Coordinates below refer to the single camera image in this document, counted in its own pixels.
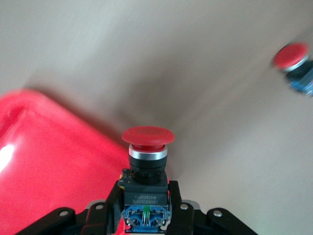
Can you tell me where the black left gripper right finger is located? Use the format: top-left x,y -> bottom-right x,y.
166,180 -> 257,235

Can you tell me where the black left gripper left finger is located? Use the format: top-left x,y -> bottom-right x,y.
14,182 -> 123,235

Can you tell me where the black button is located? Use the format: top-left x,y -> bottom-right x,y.
117,126 -> 176,233

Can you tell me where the red mushroom push button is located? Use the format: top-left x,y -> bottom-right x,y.
272,42 -> 313,98

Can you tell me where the red plastic tray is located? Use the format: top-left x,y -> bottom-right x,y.
0,88 -> 130,235

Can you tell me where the brown table cover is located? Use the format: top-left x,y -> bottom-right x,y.
0,0 -> 313,235

